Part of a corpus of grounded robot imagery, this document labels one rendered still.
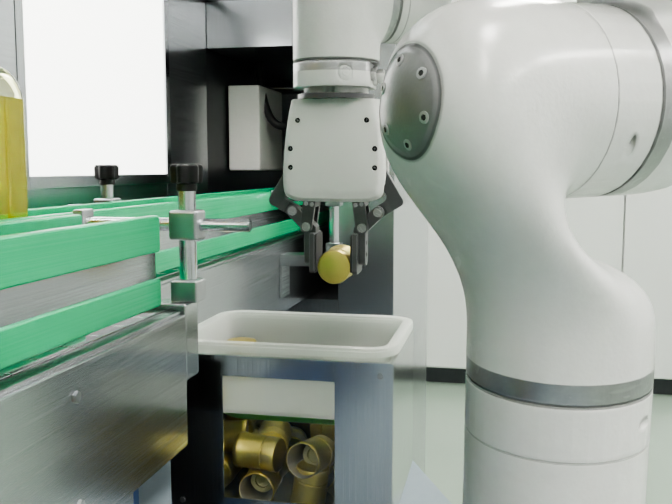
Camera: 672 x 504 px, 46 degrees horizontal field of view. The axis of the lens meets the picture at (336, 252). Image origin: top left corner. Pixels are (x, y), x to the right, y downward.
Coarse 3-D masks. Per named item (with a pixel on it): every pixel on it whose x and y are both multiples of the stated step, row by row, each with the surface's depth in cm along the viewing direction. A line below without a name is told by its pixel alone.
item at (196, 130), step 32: (192, 0) 150; (192, 32) 150; (192, 64) 151; (224, 64) 169; (192, 96) 151; (224, 96) 169; (288, 96) 219; (192, 128) 151; (224, 128) 169; (192, 160) 152; (224, 160) 170; (32, 192) 100; (64, 192) 108; (96, 192) 116; (128, 192) 126; (160, 192) 138
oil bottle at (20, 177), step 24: (0, 72) 66; (0, 96) 65; (0, 120) 65; (0, 144) 65; (24, 144) 69; (0, 168) 65; (24, 168) 69; (0, 192) 65; (24, 192) 69; (0, 216) 66; (24, 216) 69
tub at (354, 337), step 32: (224, 320) 90; (256, 320) 92; (288, 320) 91; (320, 320) 91; (352, 320) 90; (384, 320) 89; (224, 352) 77; (256, 352) 75; (288, 352) 75; (320, 352) 74; (352, 352) 73; (384, 352) 74
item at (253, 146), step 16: (240, 96) 169; (256, 96) 169; (272, 96) 178; (240, 112) 170; (256, 112) 169; (272, 112) 178; (240, 128) 170; (256, 128) 169; (272, 128) 179; (240, 144) 170; (256, 144) 170; (272, 144) 179; (240, 160) 171; (256, 160) 170; (272, 160) 179
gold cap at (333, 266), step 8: (336, 248) 80; (344, 248) 81; (328, 256) 79; (336, 256) 79; (344, 256) 79; (320, 264) 79; (328, 264) 79; (336, 264) 79; (344, 264) 79; (320, 272) 79; (328, 272) 79; (336, 272) 79; (344, 272) 79; (328, 280) 79; (336, 280) 79; (344, 280) 79
